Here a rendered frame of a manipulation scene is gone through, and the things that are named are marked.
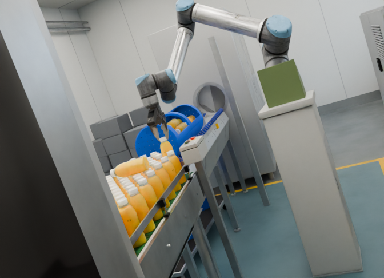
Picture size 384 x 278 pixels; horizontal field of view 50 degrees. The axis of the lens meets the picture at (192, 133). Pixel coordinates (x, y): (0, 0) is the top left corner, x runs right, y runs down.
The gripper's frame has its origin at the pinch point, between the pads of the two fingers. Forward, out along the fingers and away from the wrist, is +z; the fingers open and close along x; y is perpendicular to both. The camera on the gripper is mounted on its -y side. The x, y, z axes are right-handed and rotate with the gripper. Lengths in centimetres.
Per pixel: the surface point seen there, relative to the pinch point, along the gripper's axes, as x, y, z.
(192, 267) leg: 19, 22, 90
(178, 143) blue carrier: -0.8, 22.0, 9.0
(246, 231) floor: -2, 117, 116
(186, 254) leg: 20, 22, 81
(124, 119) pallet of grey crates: 181, 384, 5
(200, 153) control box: -20.7, -10.6, 12.2
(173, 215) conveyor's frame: -10, -50, 28
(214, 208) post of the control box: -16.1, -4.7, 45.5
